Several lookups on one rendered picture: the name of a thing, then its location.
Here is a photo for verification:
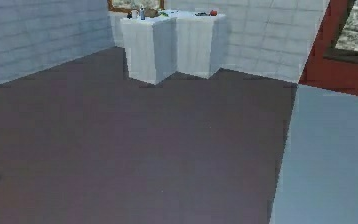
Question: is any white kitchen counter cabinet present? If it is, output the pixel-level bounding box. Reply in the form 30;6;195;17
108;9;229;86

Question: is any brown bowl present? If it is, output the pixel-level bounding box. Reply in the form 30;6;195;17
144;8;159;19

